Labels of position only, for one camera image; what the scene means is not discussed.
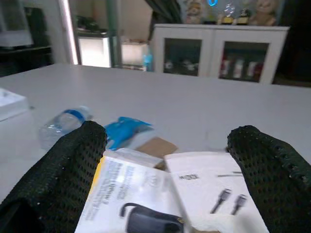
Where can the white flat box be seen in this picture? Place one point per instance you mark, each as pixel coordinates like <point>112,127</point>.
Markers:
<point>9,104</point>

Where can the small plush toy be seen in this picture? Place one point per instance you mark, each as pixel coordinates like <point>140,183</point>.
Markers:
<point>195,12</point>

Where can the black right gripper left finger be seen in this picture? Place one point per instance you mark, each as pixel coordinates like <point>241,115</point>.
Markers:
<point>56,179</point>

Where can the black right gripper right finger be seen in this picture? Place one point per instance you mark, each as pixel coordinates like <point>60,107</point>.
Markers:
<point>274,179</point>

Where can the brown cardboard box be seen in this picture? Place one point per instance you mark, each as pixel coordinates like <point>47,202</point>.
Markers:
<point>160,146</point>

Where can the black shelf unit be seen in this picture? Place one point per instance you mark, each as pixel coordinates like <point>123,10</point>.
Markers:
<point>36,36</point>

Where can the white yellow adapter package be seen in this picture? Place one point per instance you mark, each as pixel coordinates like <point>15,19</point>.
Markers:
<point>136,189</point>

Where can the white glass door cabinet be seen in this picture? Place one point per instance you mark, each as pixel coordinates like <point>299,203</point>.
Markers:
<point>213,34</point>

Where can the clear plastic water bottle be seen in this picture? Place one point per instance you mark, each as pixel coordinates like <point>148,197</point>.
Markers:
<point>58,126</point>

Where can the light blue bottle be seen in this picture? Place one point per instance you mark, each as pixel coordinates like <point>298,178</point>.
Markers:
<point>147,61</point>

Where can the beige plush bear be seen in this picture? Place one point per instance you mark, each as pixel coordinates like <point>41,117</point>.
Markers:
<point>264,12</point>

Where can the gold black trophy figure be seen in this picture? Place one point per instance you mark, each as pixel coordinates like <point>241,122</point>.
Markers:
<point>243,17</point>
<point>227,18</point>

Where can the blue plastic wrapper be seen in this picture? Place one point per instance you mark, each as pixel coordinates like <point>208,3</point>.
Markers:
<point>124,129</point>

